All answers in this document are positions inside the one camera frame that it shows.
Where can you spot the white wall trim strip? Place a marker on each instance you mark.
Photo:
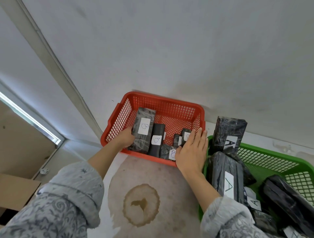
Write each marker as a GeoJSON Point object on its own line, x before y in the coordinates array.
{"type": "Point", "coordinates": [56, 73]}

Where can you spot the grey patterned shirt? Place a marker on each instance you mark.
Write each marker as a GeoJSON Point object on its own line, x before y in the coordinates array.
{"type": "Point", "coordinates": [61, 208]}

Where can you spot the small black wrapped package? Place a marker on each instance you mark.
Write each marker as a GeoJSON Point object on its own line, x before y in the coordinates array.
{"type": "Point", "coordinates": [184, 133]}
{"type": "Point", "coordinates": [176, 141]}

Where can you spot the person's left forearm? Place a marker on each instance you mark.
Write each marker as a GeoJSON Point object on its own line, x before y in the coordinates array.
{"type": "Point", "coordinates": [105, 157]}

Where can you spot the person's right forearm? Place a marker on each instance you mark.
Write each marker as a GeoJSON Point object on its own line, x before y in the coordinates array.
{"type": "Point", "coordinates": [200, 186]}

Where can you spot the small white crumpled scrap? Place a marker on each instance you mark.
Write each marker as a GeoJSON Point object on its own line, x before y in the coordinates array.
{"type": "Point", "coordinates": [44, 171]}

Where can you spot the red plastic basket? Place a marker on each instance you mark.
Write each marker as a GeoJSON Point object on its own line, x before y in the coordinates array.
{"type": "Point", "coordinates": [171, 115]}

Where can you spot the person's right hand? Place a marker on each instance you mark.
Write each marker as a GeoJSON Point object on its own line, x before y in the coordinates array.
{"type": "Point", "coordinates": [192, 155]}

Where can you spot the person's right middle finger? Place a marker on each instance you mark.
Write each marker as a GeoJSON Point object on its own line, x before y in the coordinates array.
{"type": "Point", "coordinates": [199, 136]}

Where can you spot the short black wrapped package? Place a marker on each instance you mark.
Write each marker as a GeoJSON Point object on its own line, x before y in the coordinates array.
{"type": "Point", "coordinates": [165, 150]}

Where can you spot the green plastic basket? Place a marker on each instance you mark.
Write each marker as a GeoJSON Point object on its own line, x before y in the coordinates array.
{"type": "Point", "coordinates": [265, 164]}

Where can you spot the person's left hand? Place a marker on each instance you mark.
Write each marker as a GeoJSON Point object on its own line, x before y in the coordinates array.
{"type": "Point", "coordinates": [125, 138]}

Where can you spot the person's right thumb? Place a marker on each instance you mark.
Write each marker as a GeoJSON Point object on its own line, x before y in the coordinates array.
{"type": "Point", "coordinates": [178, 151]}

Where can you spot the person's left fingers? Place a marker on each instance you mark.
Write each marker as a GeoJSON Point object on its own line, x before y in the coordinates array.
{"type": "Point", "coordinates": [132, 137]}

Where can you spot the slim black wrapped package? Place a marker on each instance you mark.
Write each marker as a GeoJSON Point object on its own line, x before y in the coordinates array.
{"type": "Point", "coordinates": [157, 149]}

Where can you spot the brown cardboard box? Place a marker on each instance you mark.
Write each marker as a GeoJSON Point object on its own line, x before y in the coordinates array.
{"type": "Point", "coordinates": [14, 191]}

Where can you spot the large grey package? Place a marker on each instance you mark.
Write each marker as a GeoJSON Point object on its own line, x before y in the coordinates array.
{"type": "Point", "coordinates": [143, 137]}

